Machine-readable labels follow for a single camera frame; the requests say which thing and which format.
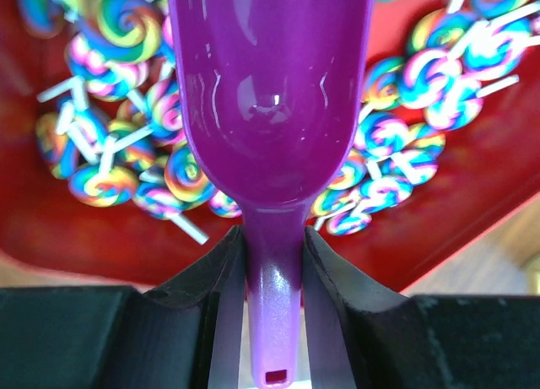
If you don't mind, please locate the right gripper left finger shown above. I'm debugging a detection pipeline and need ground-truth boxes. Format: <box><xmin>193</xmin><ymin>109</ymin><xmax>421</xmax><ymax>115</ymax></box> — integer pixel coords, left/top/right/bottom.
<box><xmin>1</xmin><ymin>226</ymin><xmax>245</xmax><ymax>388</ymax></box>

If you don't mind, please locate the red box of lollipops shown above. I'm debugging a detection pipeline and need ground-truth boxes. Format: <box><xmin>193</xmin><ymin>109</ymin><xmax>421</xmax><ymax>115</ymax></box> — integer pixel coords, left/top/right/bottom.
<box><xmin>1</xmin><ymin>0</ymin><xmax>539</xmax><ymax>292</ymax></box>

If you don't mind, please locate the purple plastic scoop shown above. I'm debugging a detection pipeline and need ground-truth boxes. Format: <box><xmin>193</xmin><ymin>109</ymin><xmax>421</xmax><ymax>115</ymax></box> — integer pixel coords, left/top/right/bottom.
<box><xmin>169</xmin><ymin>0</ymin><xmax>373</xmax><ymax>388</ymax></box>

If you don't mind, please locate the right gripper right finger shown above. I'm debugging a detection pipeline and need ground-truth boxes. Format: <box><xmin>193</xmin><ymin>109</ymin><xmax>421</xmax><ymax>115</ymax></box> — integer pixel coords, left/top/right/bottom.
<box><xmin>302</xmin><ymin>228</ymin><xmax>539</xmax><ymax>388</ymax></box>

